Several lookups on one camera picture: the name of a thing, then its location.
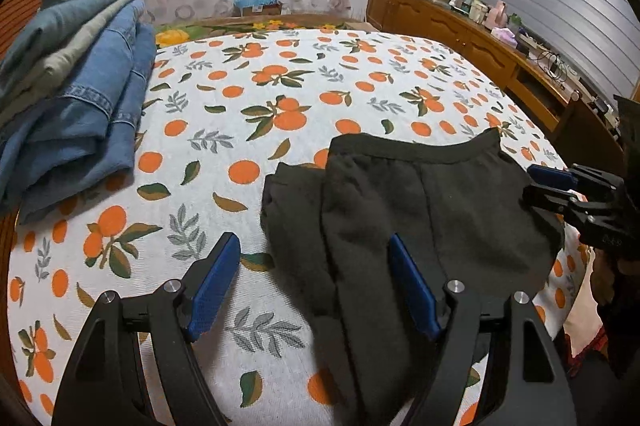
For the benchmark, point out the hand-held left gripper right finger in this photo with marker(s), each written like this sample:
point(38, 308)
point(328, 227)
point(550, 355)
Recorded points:
point(412, 291)

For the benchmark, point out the pile of denim clothes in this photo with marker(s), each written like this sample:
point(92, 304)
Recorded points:
point(75, 96)

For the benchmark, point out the long wooden cabinet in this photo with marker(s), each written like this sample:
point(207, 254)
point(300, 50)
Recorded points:
point(450, 26)

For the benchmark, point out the cardboard box with blue bags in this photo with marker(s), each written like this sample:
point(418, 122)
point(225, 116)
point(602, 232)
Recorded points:
point(257, 5)

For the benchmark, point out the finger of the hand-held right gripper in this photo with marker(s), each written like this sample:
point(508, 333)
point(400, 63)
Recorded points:
point(550, 177)
point(550, 200)

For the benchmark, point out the pink bottle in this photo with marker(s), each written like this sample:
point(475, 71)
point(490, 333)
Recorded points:
point(497, 15)

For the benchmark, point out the pink cloth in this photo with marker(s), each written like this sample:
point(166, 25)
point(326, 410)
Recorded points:
point(506, 37)

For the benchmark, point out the black pants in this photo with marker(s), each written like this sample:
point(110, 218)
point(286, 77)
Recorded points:
point(400, 196)

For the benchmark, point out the orange fruit print bedsheet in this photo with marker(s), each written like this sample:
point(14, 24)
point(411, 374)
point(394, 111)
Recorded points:
point(210, 116)

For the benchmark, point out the floral blanket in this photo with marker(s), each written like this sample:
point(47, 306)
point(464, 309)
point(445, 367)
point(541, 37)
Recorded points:
point(172, 37)

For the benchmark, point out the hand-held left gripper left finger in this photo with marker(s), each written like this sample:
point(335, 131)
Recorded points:
point(212, 286)

